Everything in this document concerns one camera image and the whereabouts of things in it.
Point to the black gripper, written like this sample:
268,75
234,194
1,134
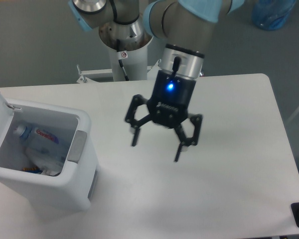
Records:
172,99

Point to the clear plastic wrapper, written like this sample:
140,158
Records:
49,163

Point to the crushed clear plastic bottle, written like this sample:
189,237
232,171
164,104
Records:
39,138

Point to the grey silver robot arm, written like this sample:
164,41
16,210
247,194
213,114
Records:
187,27

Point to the white trash can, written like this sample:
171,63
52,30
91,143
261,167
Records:
73,187

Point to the blue orange snack wrapper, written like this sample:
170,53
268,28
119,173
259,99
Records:
35,170

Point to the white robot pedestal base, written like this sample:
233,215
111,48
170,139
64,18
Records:
127,46

